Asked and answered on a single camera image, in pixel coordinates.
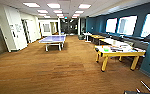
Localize papers on gaming table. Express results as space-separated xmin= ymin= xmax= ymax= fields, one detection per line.
xmin=105 ymin=37 xmax=139 ymax=53

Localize wooden lounge table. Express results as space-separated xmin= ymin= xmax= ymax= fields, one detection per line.
xmin=83 ymin=31 xmax=107 ymax=45

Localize yellow-legged gaming table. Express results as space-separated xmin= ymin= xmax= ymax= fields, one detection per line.
xmin=94 ymin=42 xmax=147 ymax=72

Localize ceiling light panel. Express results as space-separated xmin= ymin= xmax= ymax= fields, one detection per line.
xmin=22 ymin=2 xmax=42 ymax=9
xmin=77 ymin=3 xmax=92 ymax=10
xmin=46 ymin=3 xmax=62 ymax=10

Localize blue ping pong table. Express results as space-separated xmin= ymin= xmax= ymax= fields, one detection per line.
xmin=37 ymin=33 xmax=67 ymax=53

